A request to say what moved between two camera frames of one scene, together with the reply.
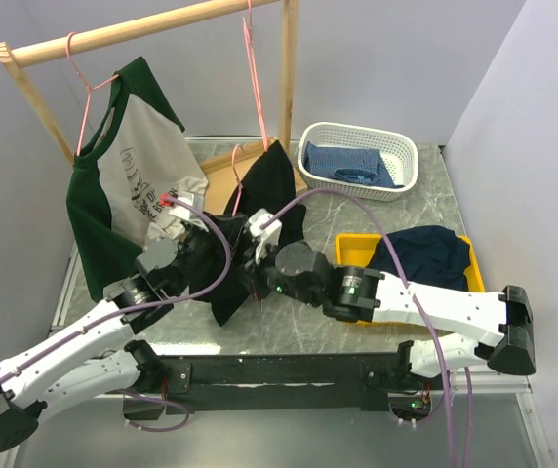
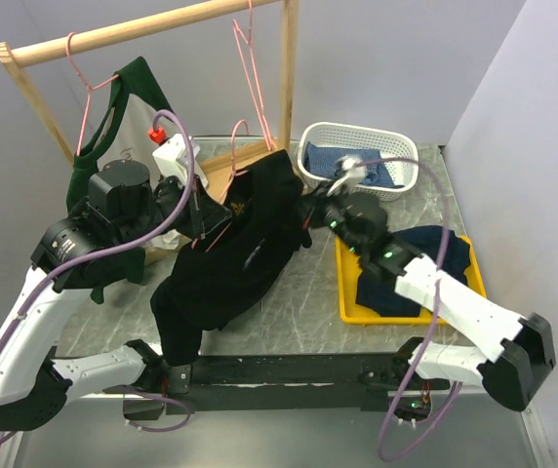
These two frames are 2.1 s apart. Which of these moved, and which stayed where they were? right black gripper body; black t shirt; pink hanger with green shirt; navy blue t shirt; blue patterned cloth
Moved: right black gripper body; black t shirt
Stayed: blue patterned cloth; pink hanger with green shirt; navy blue t shirt
